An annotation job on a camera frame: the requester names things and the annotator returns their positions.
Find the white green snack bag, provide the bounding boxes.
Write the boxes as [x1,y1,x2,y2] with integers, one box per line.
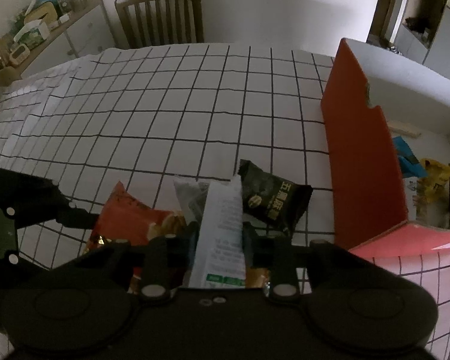
[172,173,271,291]

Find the black snack packet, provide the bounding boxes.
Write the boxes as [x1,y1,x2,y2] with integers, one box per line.
[238,159,314,237]

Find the red orange snack bag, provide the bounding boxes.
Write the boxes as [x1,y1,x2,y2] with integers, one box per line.
[80,180,188,295]

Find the blue cookie packet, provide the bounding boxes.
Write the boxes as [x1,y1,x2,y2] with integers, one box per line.
[393,136,428,179]

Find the yellow snack packet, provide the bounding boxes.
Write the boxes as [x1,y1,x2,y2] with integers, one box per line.
[419,158,450,204]

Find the white chocolate wafer bag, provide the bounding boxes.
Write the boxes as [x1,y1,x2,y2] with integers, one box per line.
[403,177,437,225]

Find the checkered white tablecloth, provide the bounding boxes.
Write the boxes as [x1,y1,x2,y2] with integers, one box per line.
[0,42,450,360]

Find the small white clock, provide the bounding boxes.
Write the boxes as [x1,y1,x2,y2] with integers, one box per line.
[9,44,31,67]

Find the tissue box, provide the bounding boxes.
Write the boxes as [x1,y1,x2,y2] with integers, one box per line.
[13,19,50,50]

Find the white side cabinet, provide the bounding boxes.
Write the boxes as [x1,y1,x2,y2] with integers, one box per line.
[0,0,116,84]

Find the red cardboard box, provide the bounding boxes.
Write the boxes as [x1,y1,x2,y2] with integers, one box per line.
[321,38,450,258]

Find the dark wooden chair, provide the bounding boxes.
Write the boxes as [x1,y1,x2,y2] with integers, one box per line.
[114,0,205,49]

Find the white wall cabinet unit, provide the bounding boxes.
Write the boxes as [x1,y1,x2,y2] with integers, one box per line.
[366,0,450,91]

